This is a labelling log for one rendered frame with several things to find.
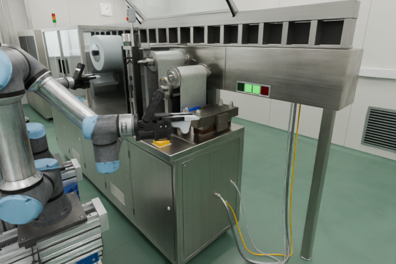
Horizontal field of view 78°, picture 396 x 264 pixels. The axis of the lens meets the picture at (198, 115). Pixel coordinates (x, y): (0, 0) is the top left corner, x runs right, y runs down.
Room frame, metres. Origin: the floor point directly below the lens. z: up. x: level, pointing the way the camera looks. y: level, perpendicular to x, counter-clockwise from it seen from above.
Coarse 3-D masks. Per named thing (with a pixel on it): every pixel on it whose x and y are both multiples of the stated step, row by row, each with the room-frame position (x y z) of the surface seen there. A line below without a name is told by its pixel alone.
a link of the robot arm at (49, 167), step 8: (40, 160) 0.84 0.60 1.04; (48, 160) 0.84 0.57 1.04; (56, 160) 0.85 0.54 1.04; (40, 168) 0.77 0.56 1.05; (48, 168) 0.79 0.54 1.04; (56, 168) 0.82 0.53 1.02; (48, 176) 0.77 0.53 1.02; (56, 176) 0.81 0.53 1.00; (56, 184) 0.79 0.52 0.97; (56, 192) 0.80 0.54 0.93
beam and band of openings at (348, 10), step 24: (120, 24) 2.77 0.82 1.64; (144, 24) 2.43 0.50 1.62; (168, 24) 2.17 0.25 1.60; (192, 24) 1.96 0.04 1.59; (216, 24) 1.78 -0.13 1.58; (240, 24) 1.64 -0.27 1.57; (264, 24) 1.53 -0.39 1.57; (288, 24) 1.41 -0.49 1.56; (312, 24) 1.32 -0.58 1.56; (336, 24) 1.30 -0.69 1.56; (336, 48) 1.22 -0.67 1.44
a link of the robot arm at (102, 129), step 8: (88, 120) 0.71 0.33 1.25; (96, 120) 0.71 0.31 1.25; (104, 120) 0.72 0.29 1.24; (112, 120) 0.72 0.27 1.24; (88, 128) 0.70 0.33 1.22; (96, 128) 0.70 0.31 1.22; (104, 128) 0.71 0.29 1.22; (112, 128) 0.71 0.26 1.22; (88, 136) 0.70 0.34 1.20; (96, 136) 0.70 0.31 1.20; (104, 136) 0.71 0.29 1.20; (112, 136) 0.72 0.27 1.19; (120, 136) 0.75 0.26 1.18
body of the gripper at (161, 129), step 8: (136, 120) 0.73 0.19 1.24; (152, 120) 0.76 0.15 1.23; (160, 120) 0.74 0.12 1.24; (136, 128) 0.73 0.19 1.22; (144, 128) 0.75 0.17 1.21; (152, 128) 0.75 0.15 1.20; (160, 128) 0.74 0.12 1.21; (168, 128) 0.74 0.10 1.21; (136, 136) 0.74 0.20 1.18; (144, 136) 0.76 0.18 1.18; (152, 136) 0.76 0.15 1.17; (160, 136) 0.74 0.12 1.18; (168, 136) 0.74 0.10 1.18
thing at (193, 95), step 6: (186, 84) 1.59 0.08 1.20; (192, 84) 1.63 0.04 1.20; (198, 84) 1.66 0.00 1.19; (204, 84) 1.71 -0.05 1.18; (180, 90) 1.56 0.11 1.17; (186, 90) 1.59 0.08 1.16; (192, 90) 1.63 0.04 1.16; (198, 90) 1.66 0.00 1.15; (204, 90) 1.71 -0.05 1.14; (180, 96) 1.56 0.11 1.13; (186, 96) 1.59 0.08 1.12; (192, 96) 1.63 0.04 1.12; (198, 96) 1.66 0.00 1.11; (204, 96) 1.71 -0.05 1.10; (180, 102) 1.56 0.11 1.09; (186, 102) 1.59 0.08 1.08; (192, 102) 1.63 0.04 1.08; (198, 102) 1.66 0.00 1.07; (204, 102) 1.71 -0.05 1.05; (180, 108) 1.56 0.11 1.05
